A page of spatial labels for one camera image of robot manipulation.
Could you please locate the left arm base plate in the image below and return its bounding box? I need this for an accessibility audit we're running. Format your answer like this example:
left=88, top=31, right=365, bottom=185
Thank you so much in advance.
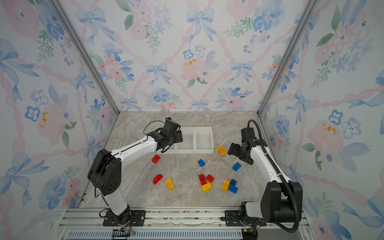
left=103, top=210, right=147, bottom=227

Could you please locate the small red lego brick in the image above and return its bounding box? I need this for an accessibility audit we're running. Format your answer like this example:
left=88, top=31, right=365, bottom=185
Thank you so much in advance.
left=206, top=175, right=215, bottom=183

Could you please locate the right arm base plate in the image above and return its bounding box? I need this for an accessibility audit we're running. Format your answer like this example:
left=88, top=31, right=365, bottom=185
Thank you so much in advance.
left=224, top=209, right=267, bottom=227

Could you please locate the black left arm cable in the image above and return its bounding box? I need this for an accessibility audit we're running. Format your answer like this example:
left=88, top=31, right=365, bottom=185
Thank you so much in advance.
left=142, top=119, right=166, bottom=139

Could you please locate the yellow curved lego brick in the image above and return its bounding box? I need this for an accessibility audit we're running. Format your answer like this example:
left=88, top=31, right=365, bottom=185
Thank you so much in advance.
left=217, top=146, right=227, bottom=156

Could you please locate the red curved lego brick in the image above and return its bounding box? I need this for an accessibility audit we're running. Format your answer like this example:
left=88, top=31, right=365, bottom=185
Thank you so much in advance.
left=153, top=174, right=163, bottom=185

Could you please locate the red long lego brick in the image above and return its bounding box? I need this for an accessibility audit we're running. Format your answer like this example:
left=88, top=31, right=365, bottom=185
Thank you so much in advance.
left=199, top=174, right=207, bottom=186

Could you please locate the aluminium front rail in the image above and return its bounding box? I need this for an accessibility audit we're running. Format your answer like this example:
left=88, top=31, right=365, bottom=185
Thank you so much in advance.
left=56, top=206, right=310, bottom=230

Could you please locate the aluminium corner post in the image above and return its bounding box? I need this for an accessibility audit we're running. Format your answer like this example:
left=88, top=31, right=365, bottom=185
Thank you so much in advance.
left=48, top=0, right=120, bottom=116
left=257, top=0, right=318, bottom=117

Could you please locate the right aluminium corner post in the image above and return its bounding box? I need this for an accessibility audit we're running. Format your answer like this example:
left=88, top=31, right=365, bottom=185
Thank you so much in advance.
left=257, top=0, right=318, bottom=117

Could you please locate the yellow lego brick center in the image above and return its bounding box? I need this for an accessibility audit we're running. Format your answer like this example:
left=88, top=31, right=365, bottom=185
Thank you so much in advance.
left=201, top=183, right=213, bottom=193

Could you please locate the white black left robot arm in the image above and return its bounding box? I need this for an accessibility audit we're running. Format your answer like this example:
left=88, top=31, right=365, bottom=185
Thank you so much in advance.
left=88, top=118, right=183, bottom=227

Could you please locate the left aluminium corner post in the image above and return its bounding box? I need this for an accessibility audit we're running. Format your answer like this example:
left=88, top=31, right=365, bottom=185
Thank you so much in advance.
left=48, top=0, right=120, bottom=116

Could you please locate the black corrugated cable hose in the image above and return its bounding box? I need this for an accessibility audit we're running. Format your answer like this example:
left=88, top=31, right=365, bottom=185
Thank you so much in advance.
left=247, top=119, right=301, bottom=233

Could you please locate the blue long lego brick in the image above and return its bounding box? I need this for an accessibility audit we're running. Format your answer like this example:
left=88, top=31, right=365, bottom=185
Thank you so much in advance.
left=228, top=185, right=238, bottom=194

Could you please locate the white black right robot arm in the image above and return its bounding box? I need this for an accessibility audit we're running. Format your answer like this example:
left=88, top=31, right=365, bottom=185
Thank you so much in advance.
left=229, top=127, right=303, bottom=233

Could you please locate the white three-compartment bin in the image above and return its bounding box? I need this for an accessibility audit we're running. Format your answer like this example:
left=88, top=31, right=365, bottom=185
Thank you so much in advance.
left=164, top=127, right=214, bottom=154

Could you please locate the red square lego brick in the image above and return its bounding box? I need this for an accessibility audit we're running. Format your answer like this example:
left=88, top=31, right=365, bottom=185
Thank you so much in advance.
left=152, top=155, right=161, bottom=164

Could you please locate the white ribbed vent strip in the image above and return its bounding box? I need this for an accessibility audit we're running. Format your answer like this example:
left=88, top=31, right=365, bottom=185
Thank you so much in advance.
left=64, top=229, right=243, bottom=240

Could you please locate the small dark blue lego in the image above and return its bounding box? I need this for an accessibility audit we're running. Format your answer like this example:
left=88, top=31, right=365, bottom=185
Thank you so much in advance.
left=230, top=179, right=237, bottom=186

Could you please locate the yellow long lego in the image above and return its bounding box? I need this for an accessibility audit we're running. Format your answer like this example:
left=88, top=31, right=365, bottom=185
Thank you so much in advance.
left=165, top=178, right=175, bottom=191
left=221, top=180, right=230, bottom=192

